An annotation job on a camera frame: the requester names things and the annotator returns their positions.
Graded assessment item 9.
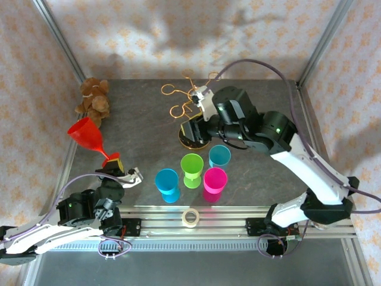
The gold wire wine glass rack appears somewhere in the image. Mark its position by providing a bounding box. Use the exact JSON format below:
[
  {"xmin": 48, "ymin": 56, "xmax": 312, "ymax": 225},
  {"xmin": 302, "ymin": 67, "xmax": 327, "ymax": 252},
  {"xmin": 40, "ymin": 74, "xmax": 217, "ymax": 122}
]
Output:
[{"xmin": 160, "ymin": 69, "xmax": 223, "ymax": 150}]

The teal wine glass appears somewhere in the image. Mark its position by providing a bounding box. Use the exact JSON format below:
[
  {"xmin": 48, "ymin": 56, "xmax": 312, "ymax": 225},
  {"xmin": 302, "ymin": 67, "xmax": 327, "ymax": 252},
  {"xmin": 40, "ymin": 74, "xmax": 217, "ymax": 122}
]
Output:
[{"xmin": 208, "ymin": 145, "xmax": 232, "ymax": 170}]

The green wine glass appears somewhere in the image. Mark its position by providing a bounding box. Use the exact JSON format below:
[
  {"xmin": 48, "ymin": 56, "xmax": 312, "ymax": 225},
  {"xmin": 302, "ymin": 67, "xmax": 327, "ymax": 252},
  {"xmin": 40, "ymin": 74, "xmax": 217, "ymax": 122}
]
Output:
[{"xmin": 180, "ymin": 153, "xmax": 205, "ymax": 190}]

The red wine glass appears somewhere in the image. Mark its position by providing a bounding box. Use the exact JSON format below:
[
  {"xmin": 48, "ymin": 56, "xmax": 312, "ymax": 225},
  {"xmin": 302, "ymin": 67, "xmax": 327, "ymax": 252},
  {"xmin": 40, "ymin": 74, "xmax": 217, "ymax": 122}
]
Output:
[{"xmin": 67, "ymin": 117, "xmax": 121, "ymax": 168}]

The blue wine glass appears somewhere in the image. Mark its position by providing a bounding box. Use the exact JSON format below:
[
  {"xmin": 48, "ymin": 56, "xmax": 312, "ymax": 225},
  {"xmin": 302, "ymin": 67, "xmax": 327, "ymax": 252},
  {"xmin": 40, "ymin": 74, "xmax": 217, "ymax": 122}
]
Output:
[{"xmin": 154, "ymin": 169, "xmax": 180, "ymax": 204}]

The magenta wine glass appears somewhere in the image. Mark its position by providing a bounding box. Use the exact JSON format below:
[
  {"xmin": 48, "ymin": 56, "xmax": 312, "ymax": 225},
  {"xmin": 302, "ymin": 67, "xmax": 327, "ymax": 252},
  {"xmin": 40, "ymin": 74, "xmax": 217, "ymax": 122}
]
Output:
[{"xmin": 202, "ymin": 167, "xmax": 229, "ymax": 204}]

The brown teddy bear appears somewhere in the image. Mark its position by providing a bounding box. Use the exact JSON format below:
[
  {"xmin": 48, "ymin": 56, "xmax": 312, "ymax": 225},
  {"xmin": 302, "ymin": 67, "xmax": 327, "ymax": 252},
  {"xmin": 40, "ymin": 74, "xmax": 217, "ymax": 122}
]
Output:
[{"xmin": 74, "ymin": 77, "xmax": 111, "ymax": 122}]

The beige tape roll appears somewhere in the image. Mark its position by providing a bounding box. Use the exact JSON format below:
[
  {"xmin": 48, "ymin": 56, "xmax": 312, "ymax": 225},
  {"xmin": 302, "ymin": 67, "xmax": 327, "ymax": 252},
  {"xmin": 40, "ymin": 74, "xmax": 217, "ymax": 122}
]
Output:
[{"xmin": 182, "ymin": 208, "xmax": 200, "ymax": 229}]

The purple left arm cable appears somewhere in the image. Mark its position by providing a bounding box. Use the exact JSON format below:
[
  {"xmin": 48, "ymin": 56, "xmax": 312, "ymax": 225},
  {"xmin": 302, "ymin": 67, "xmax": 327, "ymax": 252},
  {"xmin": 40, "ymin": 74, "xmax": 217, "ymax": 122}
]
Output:
[{"xmin": 0, "ymin": 173, "xmax": 138, "ymax": 260}]

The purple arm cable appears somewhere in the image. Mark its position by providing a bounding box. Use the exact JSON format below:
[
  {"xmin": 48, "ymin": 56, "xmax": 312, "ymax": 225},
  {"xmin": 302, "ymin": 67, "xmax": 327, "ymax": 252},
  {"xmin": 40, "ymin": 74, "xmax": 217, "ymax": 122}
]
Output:
[
  {"xmin": 205, "ymin": 58, "xmax": 381, "ymax": 259},
  {"xmin": 0, "ymin": 173, "xmax": 138, "ymax": 260}
]

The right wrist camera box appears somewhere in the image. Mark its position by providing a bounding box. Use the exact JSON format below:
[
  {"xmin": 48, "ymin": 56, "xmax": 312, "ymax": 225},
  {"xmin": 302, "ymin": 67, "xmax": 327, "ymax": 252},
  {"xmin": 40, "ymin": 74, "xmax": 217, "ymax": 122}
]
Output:
[{"xmin": 192, "ymin": 85, "xmax": 221, "ymax": 122}]

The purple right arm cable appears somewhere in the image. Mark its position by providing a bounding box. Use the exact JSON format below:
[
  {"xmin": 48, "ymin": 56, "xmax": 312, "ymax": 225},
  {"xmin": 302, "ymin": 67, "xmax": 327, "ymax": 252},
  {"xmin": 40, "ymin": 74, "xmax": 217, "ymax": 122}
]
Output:
[{"xmin": 205, "ymin": 58, "xmax": 381, "ymax": 259}]

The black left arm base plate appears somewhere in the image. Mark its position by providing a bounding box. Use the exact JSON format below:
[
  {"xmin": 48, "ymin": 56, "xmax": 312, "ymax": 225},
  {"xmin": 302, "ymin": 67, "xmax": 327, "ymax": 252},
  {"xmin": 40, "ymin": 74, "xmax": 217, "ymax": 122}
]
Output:
[{"xmin": 101, "ymin": 217, "xmax": 141, "ymax": 238}]

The aluminium mounting rail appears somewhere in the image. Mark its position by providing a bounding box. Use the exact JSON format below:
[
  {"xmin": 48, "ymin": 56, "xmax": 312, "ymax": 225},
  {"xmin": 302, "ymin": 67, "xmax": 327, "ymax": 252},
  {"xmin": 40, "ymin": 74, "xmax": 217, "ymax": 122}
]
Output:
[{"xmin": 31, "ymin": 205, "xmax": 357, "ymax": 239}]

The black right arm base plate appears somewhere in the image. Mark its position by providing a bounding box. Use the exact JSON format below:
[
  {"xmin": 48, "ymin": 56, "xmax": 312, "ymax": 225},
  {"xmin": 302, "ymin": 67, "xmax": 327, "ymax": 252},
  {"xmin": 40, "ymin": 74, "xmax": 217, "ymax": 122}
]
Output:
[{"xmin": 245, "ymin": 217, "xmax": 301, "ymax": 238}]

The grey slotted cable duct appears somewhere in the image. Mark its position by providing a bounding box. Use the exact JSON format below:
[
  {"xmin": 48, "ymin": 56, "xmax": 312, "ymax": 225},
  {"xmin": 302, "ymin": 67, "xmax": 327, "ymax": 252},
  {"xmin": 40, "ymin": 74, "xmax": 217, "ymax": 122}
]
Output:
[{"xmin": 44, "ymin": 240, "xmax": 348, "ymax": 252}]

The aluminium frame post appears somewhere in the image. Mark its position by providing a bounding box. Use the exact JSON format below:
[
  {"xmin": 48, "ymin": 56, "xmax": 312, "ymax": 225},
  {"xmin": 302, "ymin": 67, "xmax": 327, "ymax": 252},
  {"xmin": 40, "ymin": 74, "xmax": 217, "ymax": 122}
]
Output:
[
  {"xmin": 32, "ymin": 0, "xmax": 88, "ymax": 85},
  {"xmin": 296, "ymin": 0, "xmax": 355, "ymax": 88}
]

